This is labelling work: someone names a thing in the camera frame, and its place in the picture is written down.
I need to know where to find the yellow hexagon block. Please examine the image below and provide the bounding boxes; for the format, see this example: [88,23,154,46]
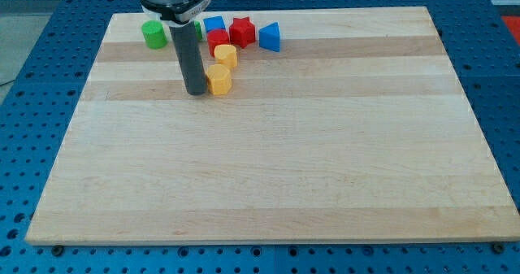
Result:
[206,64,232,95]

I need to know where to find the yellow heart block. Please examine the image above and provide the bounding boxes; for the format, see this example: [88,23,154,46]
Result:
[214,44,238,69]

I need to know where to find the blue triangle block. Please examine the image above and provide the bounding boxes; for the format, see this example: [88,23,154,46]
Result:
[258,22,280,52]

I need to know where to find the wooden board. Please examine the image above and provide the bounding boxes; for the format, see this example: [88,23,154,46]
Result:
[25,7,519,246]

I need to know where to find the red star block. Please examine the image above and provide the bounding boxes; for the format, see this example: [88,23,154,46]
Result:
[229,17,256,48]

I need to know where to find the red cylinder block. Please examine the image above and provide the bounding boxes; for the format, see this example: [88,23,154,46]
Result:
[206,28,230,57]

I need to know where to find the blue cube block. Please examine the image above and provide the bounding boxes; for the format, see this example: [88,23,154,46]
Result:
[203,15,226,33]

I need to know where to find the grey cylindrical pointer rod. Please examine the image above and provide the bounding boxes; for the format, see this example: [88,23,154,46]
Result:
[170,21,207,96]

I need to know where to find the green block behind rod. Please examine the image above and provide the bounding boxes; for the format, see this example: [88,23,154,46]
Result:
[194,20,203,41]

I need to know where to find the green cylinder block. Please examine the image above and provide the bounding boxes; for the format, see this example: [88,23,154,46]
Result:
[141,20,167,49]

